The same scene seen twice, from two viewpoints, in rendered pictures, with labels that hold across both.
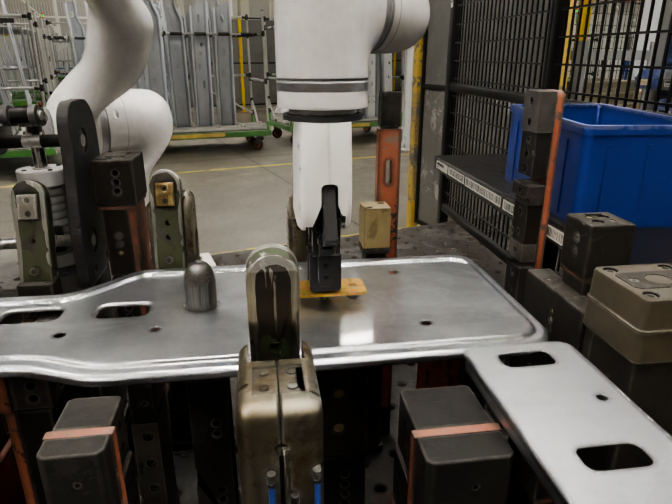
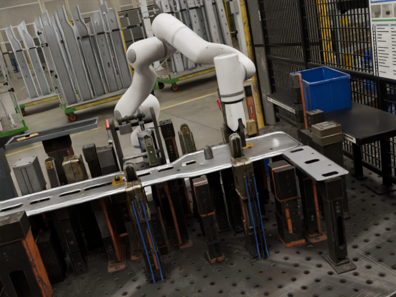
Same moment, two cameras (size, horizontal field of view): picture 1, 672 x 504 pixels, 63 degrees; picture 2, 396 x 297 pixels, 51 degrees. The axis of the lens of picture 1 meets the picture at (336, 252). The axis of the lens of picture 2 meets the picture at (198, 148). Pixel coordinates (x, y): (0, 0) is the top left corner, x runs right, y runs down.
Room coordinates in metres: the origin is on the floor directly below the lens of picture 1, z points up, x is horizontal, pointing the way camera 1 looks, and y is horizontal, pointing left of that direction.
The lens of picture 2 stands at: (-0.93, 0.13, 1.51)
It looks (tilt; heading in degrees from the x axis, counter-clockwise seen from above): 18 degrees down; 1
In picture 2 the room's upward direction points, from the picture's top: 12 degrees counter-clockwise
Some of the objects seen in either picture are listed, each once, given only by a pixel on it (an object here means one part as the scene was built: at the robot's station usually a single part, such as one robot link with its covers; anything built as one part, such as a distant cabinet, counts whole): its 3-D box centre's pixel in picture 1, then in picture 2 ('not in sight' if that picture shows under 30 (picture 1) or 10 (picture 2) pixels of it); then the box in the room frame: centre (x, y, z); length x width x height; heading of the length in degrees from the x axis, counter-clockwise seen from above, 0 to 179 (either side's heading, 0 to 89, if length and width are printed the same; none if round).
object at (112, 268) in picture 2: not in sight; (106, 225); (0.45, 0.55, 0.84); 0.17 x 0.06 x 0.29; 8
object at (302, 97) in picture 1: (322, 96); (232, 95); (0.53, 0.01, 1.20); 0.09 x 0.08 x 0.03; 8
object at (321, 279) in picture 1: (326, 263); (241, 139); (0.50, 0.01, 1.05); 0.03 x 0.03 x 0.07; 8
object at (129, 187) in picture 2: not in sight; (145, 230); (0.29, 0.39, 0.87); 0.12 x 0.09 x 0.35; 8
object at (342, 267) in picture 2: not in sight; (334, 220); (0.17, -0.19, 0.84); 0.11 x 0.06 x 0.29; 8
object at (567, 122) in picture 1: (590, 156); (319, 89); (0.83, -0.38, 1.09); 0.30 x 0.17 x 0.13; 1
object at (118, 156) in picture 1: (137, 302); (176, 169); (0.70, 0.28, 0.91); 0.07 x 0.05 x 0.42; 8
